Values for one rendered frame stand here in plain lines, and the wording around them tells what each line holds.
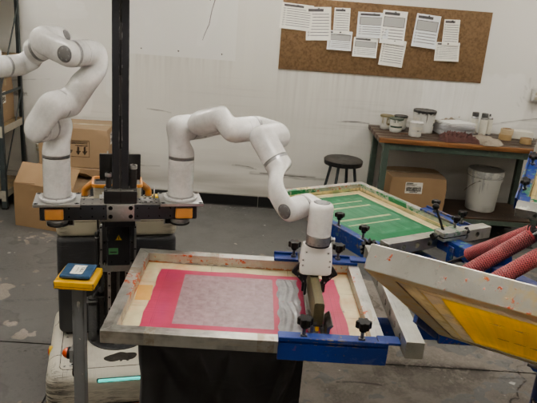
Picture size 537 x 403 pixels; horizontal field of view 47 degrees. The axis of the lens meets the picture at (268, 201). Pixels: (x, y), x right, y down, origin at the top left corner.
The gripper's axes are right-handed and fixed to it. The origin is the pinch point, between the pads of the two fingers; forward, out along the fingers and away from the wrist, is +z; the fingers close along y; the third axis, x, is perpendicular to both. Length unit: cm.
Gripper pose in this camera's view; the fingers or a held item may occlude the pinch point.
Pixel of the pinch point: (312, 288)
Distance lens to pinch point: 196.1
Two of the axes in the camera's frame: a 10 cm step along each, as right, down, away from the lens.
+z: -0.7, 9.5, 3.1
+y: -10.0, -0.7, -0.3
